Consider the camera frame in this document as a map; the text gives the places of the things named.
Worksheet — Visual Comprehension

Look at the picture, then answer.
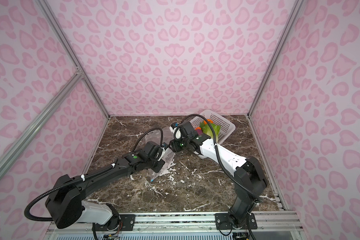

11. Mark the purple toy onion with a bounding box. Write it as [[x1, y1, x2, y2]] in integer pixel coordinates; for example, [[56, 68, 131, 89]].
[[195, 127, 203, 135]]

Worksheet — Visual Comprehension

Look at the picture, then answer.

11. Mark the clear zip top bag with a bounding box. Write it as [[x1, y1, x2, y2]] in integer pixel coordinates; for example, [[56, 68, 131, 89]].
[[145, 127, 175, 182]]

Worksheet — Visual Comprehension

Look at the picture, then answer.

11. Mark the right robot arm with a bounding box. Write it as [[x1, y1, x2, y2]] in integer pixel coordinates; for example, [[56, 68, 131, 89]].
[[170, 122, 268, 229]]

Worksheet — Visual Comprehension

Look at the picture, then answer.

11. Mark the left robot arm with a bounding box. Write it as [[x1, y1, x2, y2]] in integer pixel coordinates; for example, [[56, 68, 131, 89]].
[[46, 141, 168, 230]]

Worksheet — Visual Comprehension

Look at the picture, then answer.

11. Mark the green toy lettuce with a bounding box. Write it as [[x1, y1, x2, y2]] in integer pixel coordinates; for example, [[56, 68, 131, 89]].
[[200, 121, 221, 141]]

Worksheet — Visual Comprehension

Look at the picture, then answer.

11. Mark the orange toy pumpkin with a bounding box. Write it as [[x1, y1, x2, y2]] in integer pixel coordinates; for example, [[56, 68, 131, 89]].
[[205, 119, 214, 124]]

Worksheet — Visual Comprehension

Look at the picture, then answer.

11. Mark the white perforated plastic basket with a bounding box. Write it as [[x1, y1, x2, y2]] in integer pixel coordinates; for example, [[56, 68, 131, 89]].
[[190, 110, 238, 162]]

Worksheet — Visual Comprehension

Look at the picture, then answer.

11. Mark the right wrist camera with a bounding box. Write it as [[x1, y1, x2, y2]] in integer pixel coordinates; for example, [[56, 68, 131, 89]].
[[170, 123, 182, 140]]

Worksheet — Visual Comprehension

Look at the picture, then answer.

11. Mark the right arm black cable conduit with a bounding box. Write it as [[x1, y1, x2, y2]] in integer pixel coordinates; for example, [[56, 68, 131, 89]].
[[179, 113, 265, 205]]

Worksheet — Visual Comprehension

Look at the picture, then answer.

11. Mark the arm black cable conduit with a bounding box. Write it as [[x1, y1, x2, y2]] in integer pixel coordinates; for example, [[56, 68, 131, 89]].
[[23, 127, 164, 223], [179, 113, 265, 205]]

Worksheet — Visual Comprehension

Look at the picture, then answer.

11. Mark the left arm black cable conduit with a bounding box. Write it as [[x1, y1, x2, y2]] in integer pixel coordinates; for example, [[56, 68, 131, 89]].
[[23, 127, 164, 223]]

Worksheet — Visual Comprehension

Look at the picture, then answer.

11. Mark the aluminium corner post right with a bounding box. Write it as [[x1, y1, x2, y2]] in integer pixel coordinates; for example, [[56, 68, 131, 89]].
[[247, 0, 306, 118]]

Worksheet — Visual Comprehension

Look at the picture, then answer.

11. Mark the aluminium corner post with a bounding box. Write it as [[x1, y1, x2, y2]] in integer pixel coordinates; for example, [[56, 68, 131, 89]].
[[247, 0, 306, 118], [35, 0, 111, 120]]

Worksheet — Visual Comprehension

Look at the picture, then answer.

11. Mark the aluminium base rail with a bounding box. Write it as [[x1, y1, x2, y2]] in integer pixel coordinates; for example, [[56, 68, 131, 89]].
[[44, 211, 307, 240]]

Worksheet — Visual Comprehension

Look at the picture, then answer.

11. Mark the aluminium diagonal wall bar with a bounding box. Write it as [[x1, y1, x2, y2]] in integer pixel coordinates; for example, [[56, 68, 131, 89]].
[[0, 71, 83, 181]]

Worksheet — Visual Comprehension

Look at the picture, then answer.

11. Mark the aluminium corner post left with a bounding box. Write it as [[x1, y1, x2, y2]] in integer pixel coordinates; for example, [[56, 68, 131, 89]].
[[35, 0, 111, 120]]

